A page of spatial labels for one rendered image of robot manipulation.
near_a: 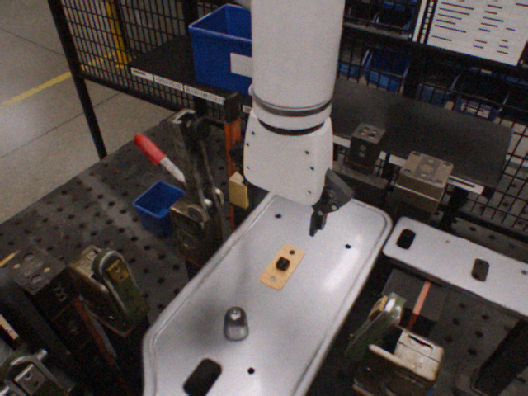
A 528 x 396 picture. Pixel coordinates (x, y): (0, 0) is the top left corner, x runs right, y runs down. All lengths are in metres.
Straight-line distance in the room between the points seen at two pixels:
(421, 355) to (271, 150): 0.30
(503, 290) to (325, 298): 0.27
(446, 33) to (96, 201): 0.97
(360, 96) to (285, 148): 0.56
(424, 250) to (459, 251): 0.06
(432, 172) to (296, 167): 0.36
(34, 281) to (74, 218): 0.69
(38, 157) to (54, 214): 1.52
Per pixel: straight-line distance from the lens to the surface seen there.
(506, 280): 0.74
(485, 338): 1.04
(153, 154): 0.66
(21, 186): 2.62
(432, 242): 0.74
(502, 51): 0.96
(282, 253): 0.67
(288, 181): 0.49
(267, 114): 0.43
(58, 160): 2.71
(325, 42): 0.40
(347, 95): 1.00
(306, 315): 0.61
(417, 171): 0.77
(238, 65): 0.96
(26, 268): 0.57
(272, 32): 0.39
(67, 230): 1.22
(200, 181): 0.64
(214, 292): 0.63
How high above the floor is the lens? 1.52
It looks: 44 degrees down
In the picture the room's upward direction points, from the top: straight up
